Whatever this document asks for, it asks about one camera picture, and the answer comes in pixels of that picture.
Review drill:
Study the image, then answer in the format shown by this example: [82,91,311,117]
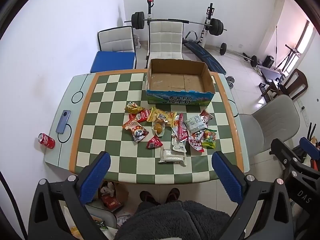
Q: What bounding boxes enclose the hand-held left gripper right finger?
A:
[212,151,296,240]

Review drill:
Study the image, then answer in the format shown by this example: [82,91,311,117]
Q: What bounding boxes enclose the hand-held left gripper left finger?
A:
[27,151,112,240]

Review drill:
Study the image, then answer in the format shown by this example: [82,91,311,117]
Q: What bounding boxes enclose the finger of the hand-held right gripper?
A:
[299,137,320,158]
[270,138,304,173]

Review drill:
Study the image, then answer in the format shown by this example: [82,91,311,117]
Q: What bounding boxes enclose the green candy packet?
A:
[201,127,217,150]

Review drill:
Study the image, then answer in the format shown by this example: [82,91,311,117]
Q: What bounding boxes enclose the red white cartoon packet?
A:
[187,129,206,153]

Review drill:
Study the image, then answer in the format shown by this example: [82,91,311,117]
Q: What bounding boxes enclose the panda print snack packet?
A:
[129,126,150,143]

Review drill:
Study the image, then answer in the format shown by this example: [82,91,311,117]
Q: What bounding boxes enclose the plain white snack packet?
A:
[158,148,187,167]

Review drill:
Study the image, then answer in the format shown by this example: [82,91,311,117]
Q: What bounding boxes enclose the red and orange snack packet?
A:
[122,119,139,130]

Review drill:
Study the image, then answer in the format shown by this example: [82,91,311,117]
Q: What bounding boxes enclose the white packet with red label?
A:
[171,124,190,143]

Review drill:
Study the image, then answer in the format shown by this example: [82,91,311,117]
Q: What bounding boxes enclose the silver snack packet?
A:
[184,114,206,133]

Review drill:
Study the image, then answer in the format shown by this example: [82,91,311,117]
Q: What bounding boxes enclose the dark red cookie packet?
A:
[199,110,214,125]

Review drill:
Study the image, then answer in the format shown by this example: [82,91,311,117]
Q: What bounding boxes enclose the red triangular snack packet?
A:
[147,135,163,149]

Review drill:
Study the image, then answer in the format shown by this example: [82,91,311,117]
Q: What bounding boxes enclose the red sausage stick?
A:
[176,112,185,142]

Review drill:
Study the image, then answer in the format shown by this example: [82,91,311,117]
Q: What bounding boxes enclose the red rectangular snack packet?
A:
[136,110,153,123]

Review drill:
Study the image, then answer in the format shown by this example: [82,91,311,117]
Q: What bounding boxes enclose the yellow-brown snack packet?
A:
[125,101,145,114]

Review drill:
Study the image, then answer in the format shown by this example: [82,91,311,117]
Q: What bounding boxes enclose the braised egg packet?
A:
[152,122,165,137]

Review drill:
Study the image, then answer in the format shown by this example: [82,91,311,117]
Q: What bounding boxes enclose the yellow chips packet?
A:
[146,107,177,127]

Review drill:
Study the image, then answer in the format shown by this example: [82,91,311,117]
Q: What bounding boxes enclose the printed cardboard box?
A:
[144,58,215,105]

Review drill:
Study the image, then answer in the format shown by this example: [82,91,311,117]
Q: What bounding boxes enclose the black router antennas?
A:
[306,122,317,140]

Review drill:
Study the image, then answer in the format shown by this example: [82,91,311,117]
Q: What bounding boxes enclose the white crumpled plastic bag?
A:
[100,182,115,198]

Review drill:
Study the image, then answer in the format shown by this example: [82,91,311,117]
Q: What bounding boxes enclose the red box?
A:
[102,195,123,210]

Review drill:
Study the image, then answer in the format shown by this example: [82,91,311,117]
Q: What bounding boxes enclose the grey plastic chair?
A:
[239,95,300,160]

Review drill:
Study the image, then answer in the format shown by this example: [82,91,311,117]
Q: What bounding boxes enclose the grey trash bin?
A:
[87,205,118,230]

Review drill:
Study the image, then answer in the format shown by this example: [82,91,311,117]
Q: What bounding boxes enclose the person's dark red slipper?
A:
[166,187,180,202]
[139,190,160,205]

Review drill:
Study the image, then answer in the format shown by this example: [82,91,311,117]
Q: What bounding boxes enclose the red cola can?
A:
[38,133,56,150]

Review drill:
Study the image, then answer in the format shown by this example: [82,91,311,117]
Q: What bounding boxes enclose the blue smartphone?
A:
[55,110,72,133]

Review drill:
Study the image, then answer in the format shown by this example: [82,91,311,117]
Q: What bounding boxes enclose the green checkered table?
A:
[44,71,250,184]

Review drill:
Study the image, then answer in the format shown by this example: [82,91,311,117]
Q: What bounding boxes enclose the person's dark fleece clothing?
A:
[114,200,238,240]

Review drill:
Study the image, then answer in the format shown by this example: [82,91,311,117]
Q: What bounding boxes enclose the brown wooden chair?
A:
[260,69,308,103]

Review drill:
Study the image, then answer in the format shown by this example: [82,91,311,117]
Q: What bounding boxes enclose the black flat exercise machine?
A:
[257,65,285,83]

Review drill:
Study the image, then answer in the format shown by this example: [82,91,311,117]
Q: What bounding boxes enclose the black tripod stand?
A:
[275,44,303,73]

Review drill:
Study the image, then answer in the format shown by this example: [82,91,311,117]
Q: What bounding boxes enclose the window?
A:
[295,20,314,54]

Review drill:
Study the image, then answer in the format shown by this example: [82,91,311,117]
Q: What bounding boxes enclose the blue folded mat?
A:
[90,51,135,73]

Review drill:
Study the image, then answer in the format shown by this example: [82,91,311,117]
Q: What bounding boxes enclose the small barbell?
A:
[215,42,258,67]

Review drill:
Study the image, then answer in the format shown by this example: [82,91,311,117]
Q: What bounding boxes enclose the black sit-up bench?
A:
[182,31,227,74]

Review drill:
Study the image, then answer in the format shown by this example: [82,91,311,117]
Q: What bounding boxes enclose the white weight rack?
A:
[145,0,218,49]

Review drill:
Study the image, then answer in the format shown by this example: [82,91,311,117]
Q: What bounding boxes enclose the white padded chair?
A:
[146,21,184,68]

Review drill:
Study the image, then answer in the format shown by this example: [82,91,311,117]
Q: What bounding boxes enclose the black barbell with plates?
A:
[124,11,227,36]

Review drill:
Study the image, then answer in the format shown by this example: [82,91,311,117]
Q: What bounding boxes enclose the white chair with black frame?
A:
[97,26,137,69]

